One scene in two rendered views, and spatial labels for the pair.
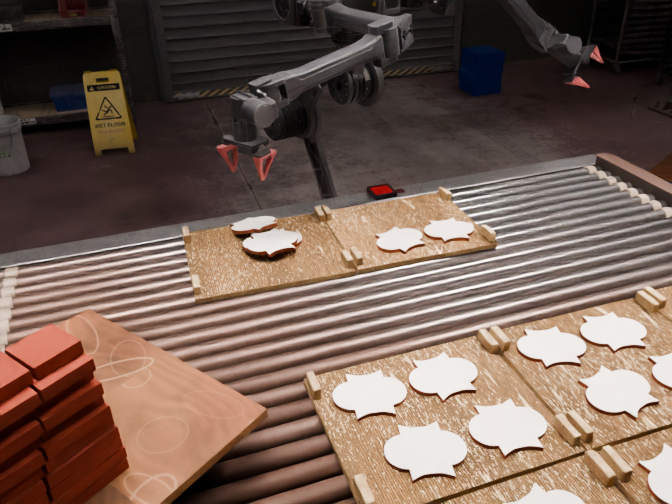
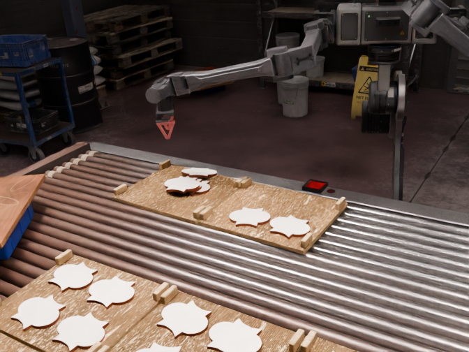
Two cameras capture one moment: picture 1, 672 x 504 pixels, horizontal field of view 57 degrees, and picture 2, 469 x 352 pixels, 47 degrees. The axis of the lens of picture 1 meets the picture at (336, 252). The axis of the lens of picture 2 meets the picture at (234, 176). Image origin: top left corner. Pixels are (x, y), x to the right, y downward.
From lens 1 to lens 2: 1.51 m
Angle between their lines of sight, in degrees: 46
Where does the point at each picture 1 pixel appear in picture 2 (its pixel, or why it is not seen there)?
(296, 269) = (173, 205)
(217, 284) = (131, 194)
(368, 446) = (31, 295)
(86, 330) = (27, 181)
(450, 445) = (47, 317)
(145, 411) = not seen: outside the picture
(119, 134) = not seen: hidden behind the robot
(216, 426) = not seen: outside the picture
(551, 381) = (146, 333)
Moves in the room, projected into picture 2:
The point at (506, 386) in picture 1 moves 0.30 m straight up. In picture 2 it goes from (124, 318) to (105, 220)
